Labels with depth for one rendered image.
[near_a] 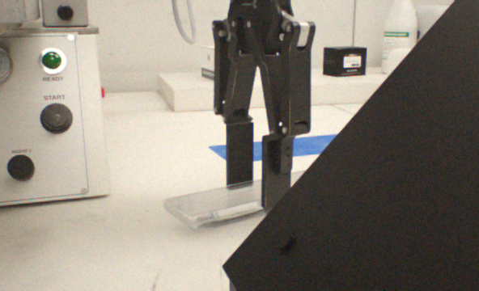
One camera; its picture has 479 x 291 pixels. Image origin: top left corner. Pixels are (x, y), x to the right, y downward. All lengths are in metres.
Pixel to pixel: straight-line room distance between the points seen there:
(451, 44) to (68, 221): 0.39
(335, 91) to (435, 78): 0.92
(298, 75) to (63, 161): 0.27
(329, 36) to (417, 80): 1.24
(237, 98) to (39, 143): 0.22
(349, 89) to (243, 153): 0.66
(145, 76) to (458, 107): 1.19
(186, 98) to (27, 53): 0.50
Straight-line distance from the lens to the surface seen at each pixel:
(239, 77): 0.52
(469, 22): 0.27
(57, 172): 0.58
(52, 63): 0.60
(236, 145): 0.54
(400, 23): 1.35
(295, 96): 0.45
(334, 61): 1.28
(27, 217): 0.56
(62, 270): 0.44
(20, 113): 0.60
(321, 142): 0.82
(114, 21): 1.36
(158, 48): 1.37
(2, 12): 0.37
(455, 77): 0.24
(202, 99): 1.07
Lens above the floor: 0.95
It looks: 14 degrees down
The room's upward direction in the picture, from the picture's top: straight up
